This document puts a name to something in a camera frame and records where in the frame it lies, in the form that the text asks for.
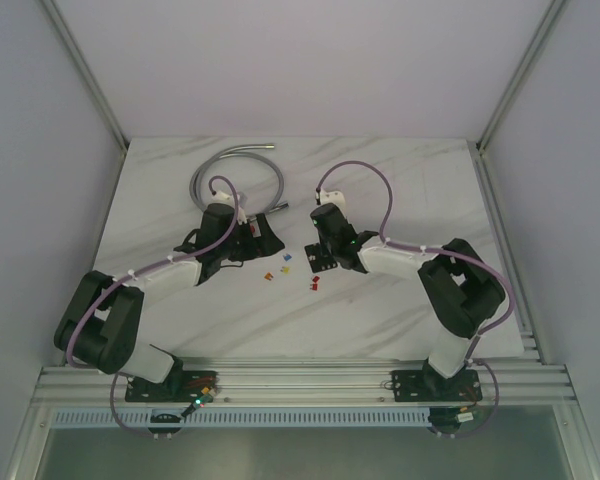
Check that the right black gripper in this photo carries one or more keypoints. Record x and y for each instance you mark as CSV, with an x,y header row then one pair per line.
x,y
324,245

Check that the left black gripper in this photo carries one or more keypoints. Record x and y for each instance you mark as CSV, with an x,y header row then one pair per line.
x,y
253,242

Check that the black fuse box base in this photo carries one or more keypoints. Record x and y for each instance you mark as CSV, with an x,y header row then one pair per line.
x,y
319,258

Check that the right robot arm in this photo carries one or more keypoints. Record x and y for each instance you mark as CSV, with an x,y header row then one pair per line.
x,y
463,291

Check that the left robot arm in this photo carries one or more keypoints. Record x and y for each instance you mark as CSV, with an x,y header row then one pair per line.
x,y
100,325

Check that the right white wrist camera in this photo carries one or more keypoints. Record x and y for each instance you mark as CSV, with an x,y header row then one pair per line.
x,y
335,197

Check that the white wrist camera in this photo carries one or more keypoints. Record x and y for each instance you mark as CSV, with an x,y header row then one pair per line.
x,y
231,200
335,197

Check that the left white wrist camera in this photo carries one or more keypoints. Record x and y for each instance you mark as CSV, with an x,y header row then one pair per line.
x,y
231,200

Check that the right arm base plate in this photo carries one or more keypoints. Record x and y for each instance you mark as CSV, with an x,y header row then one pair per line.
x,y
424,386

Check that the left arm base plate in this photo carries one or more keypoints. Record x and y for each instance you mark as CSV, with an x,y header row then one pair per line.
x,y
185,386

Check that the white slotted cable duct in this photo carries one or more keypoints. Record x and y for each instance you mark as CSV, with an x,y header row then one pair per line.
x,y
137,418

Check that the aluminium rail frame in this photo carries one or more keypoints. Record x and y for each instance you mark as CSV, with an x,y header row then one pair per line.
x,y
317,382

